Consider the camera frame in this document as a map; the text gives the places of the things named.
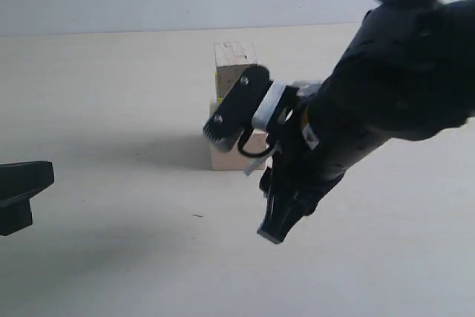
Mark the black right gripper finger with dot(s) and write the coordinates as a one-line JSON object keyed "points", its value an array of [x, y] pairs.
{"points": [[284, 208]]}

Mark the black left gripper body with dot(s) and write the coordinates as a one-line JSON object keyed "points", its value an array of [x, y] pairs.
{"points": [[15, 217]]}

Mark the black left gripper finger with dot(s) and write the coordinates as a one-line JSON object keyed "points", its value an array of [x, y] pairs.
{"points": [[21, 181]]}

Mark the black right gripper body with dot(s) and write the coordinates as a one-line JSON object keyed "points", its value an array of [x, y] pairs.
{"points": [[320, 143]]}

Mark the yellow cube block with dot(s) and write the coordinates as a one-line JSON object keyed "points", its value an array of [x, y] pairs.
{"points": [[217, 83]]}

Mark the small wooden cube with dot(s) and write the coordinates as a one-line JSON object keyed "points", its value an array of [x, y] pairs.
{"points": [[231, 59]]}

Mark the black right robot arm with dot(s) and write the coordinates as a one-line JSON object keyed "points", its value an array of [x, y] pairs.
{"points": [[407, 74]]}

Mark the large wooden block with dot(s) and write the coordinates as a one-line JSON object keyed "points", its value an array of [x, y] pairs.
{"points": [[233, 160]]}

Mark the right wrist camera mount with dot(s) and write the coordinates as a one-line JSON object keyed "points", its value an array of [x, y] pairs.
{"points": [[254, 103]]}

